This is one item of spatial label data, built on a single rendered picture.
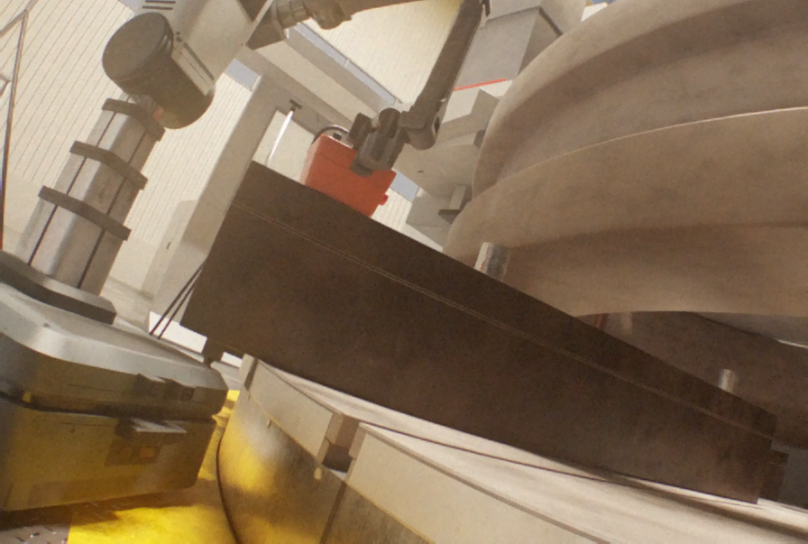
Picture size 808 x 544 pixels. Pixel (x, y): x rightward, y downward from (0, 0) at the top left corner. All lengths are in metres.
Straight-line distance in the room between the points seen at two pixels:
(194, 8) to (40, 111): 13.51
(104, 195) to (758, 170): 1.26
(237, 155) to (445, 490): 3.94
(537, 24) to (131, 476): 4.76
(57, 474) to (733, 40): 1.77
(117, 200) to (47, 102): 13.56
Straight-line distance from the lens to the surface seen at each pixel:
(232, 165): 4.28
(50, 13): 15.18
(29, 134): 14.42
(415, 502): 0.54
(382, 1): 1.33
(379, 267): 1.16
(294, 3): 1.38
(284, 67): 4.44
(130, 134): 1.04
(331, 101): 4.62
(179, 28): 1.05
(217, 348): 2.00
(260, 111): 4.43
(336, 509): 0.69
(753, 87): 1.50
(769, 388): 5.50
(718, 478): 2.13
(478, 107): 4.02
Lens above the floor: 0.37
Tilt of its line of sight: 16 degrees up
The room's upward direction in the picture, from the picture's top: 21 degrees clockwise
